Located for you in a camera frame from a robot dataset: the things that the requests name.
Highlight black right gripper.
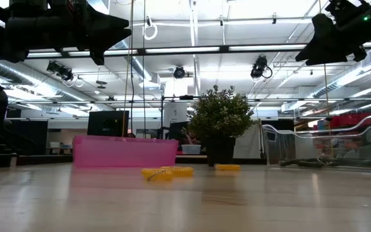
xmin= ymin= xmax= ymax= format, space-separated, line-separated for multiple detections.
xmin=295 ymin=0 xmax=371 ymax=66

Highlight translucent red plastic bin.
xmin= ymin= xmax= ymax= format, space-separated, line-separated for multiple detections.
xmin=72 ymin=134 xmax=179 ymax=169

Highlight black ceiling-mounted camera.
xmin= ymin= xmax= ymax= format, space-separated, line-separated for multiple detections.
xmin=46 ymin=60 xmax=75 ymax=82
xmin=250 ymin=55 xmax=273 ymax=80
xmin=173 ymin=65 xmax=186 ymax=79

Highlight black overhead frame bar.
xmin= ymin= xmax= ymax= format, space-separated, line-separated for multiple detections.
xmin=0 ymin=41 xmax=371 ymax=59

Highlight person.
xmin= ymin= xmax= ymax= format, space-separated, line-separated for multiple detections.
xmin=180 ymin=127 xmax=202 ymax=146

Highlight black hanging cable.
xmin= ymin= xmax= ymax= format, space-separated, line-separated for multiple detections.
xmin=129 ymin=72 xmax=135 ymax=138
xmin=142 ymin=0 xmax=147 ymax=139

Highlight black aluminium table frame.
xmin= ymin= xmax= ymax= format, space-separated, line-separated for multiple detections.
xmin=0 ymin=153 xmax=269 ymax=167

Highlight black background monitor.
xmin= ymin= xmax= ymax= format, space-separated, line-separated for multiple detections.
xmin=86 ymin=110 xmax=130 ymax=137

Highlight white ceiling cable loop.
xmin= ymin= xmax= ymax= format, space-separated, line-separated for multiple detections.
xmin=142 ymin=15 xmax=158 ymax=41

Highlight clear plastic bin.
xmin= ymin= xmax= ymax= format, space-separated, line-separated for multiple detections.
xmin=262 ymin=114 xmax=371 ymax=172

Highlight potted green plant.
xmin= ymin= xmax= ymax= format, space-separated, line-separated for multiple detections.
xmin=185 ymin=84 xmax=254 ymax=168

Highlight white plastic container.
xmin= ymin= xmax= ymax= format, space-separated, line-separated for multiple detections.
xmin=181 ymin=144 xmax=202 ymax=155

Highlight red storage boxes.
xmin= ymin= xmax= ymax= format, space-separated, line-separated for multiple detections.
xmin=329 ymin=112 xmax=371 ymax=130

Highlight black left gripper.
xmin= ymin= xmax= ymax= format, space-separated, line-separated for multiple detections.
xmin=52 ymin=0 xmax=131 ymax=66

